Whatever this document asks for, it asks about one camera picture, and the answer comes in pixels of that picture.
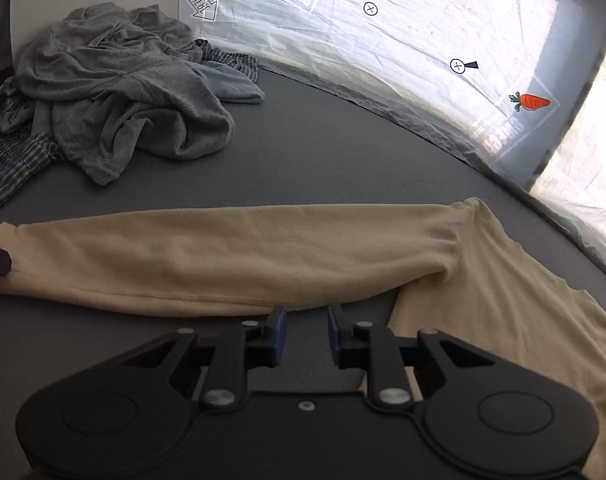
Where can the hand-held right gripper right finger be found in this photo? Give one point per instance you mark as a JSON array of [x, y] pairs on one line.
[[334, 335]]

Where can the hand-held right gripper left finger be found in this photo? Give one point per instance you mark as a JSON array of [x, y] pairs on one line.
[[279, 332]]

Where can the beige long-sleeve shirt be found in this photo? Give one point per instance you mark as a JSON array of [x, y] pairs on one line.
[[233, 255]]

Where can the pile of grey crumpled clothes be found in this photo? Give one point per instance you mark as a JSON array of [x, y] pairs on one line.
[[13, 165]]

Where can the green printed garment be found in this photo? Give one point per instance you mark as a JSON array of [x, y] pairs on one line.
[[10, 110]]

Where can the grey crumpled shirt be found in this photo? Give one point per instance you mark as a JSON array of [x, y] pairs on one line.
[[108, 90]]

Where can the light blue garment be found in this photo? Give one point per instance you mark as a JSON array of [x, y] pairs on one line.
[[233, 85]]

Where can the translucent printed plastic sheet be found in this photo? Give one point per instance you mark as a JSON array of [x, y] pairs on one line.
[[383, 60]]

